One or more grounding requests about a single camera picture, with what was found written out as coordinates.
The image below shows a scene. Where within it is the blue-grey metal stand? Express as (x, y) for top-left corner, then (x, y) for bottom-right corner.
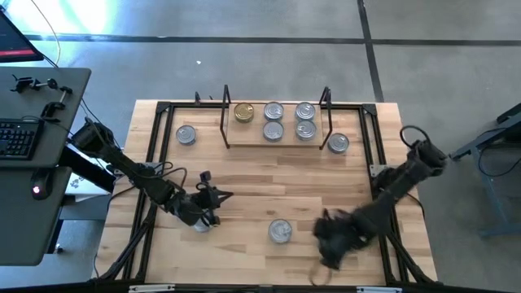
(447, 101), (521, 241)

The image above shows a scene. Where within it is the black desk clamp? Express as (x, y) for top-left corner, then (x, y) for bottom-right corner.
(39, 85), (74, 124)
(11, 74), (59, 94)

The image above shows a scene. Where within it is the white printed sheet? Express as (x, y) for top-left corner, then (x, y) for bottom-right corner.
(63, 152), (117, 197)

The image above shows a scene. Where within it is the black aluminium table frame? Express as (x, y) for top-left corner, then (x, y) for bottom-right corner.
(95, 99), (439, 286)

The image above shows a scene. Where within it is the black slanted support bar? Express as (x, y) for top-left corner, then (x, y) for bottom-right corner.
(59, 146), (118, 195)

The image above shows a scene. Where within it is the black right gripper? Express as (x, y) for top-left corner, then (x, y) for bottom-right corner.
(315, 209), (359, 269)

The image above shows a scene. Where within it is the black stand cable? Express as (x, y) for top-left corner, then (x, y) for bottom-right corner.
(475, 121), (521, 178)

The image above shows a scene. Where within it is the wooden shelf with black legs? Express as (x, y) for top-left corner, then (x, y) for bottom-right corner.
(218, 84), (333, 151)

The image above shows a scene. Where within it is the black cable bundle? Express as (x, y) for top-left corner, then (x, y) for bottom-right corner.
(376, 227), (435, 284)
(97, 195), (160, 282)

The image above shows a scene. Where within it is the gold-lid tin can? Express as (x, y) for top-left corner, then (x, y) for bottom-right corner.
(233, 102), (256, 124)

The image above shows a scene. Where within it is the black computer mouse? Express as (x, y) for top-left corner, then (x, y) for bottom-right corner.
(29, 169), (53, 202)

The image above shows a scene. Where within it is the silver metal bracket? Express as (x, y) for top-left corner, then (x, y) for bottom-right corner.
(128, 283), (176, 293)
(356, 286), (404, 293)

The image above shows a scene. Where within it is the black keyboard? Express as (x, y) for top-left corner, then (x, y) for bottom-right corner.
(0, 117), (45, 160)

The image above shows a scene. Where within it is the green-label silver-lid can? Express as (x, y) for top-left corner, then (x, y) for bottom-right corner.
(268, 218), (293, 244)

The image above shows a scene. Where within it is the black table edge rail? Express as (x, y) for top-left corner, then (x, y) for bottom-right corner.
(0, 279), (521, 293)

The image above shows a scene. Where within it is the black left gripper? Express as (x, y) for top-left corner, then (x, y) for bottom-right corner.
(190, 170), (234, 227)

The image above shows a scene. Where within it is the thin yellow cable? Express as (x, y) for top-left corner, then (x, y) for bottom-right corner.
(30, 0), (63, 67)

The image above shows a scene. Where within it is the blue-label silver-lid can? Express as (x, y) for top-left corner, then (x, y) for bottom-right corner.
(262, 120), (285, 142)
(175, 125), (197, 146)
(295, 119), (317, 142)
(327, 133), (350, 155)

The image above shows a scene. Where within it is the dark computer monitor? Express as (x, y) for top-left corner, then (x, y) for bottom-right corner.
(0, 8), (45, 64)

